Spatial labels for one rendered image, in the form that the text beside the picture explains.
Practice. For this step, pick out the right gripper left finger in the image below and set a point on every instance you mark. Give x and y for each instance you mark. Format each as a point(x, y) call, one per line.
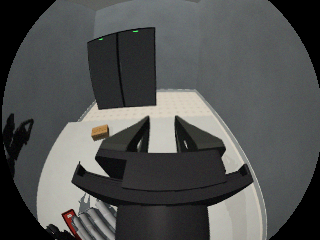
point(129, 138)

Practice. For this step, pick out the brown cardboard box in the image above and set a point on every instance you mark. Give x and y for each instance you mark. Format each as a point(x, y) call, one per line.
point(100, 132)

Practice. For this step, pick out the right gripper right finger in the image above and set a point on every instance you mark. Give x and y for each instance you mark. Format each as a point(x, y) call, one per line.
point(195, 138)

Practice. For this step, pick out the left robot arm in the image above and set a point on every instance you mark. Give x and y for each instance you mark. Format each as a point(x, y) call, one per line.
point(11, 162)

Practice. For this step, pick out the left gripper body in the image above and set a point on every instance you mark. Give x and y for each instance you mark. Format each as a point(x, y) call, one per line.
point(22, 136)

